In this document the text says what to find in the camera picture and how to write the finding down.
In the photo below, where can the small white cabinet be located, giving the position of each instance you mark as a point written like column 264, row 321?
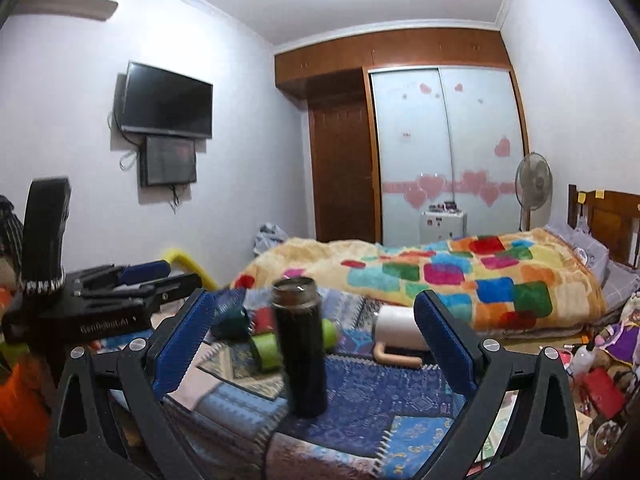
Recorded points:
column 442, row 227

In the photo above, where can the grey clothes pile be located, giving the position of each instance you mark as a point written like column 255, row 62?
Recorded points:
column 270, row 240

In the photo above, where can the dark striped cloth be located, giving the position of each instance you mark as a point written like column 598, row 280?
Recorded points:
column 11, row 230

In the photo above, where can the wall-mounted black television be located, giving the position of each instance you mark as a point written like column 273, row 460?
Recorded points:
column 167, row 100

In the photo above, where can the patchwork blue mat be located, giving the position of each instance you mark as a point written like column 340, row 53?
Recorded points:
column 365, row 410

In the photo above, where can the orange object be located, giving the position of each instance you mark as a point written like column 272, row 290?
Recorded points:
column 22, row 410

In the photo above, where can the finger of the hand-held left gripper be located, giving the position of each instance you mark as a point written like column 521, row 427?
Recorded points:
column 145, row 271
column 170, row 290

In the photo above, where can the wooden wardrobe with sliding doors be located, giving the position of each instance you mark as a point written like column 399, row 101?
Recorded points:
column 450, row 125

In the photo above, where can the black thermos bottle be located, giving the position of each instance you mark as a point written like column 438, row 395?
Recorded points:
column 300, row 360

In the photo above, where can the white plastic bottle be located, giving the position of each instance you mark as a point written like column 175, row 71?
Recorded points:
column 584, row 362

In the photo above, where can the colourful checked blanket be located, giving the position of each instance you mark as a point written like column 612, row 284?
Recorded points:
column 450, row 270

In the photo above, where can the dark green cup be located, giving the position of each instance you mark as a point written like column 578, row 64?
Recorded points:
column 230, row 320

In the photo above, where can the yellow curved tube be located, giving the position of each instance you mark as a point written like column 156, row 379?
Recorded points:
column 192, row 265

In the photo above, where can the standing fan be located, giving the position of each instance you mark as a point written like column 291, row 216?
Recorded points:
column 534, row 180

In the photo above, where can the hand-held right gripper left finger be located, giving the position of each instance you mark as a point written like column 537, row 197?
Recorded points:
column 184, row 342

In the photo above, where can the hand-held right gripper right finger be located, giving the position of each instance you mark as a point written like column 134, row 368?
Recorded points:
column 446, row 345

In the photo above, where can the purple printed cloth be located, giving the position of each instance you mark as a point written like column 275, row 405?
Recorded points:
column 622, row 340

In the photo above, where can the red cup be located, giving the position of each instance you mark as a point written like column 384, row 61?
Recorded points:
column 262, row 321

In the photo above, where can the brown wooden door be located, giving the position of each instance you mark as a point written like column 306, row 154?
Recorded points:
column 342, row 170

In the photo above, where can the wooden bed headboard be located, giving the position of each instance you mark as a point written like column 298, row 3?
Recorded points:
column 607, row 220

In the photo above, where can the grey pillow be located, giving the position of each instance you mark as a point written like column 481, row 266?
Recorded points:
column 582, row 252

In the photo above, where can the red packet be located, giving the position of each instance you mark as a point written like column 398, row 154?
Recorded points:
column 602, row 392

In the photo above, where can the wall air conditioner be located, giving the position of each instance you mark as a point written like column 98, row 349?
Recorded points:
column 65, row 6

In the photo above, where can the small black monitor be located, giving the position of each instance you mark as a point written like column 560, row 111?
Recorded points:
column 169, row 160

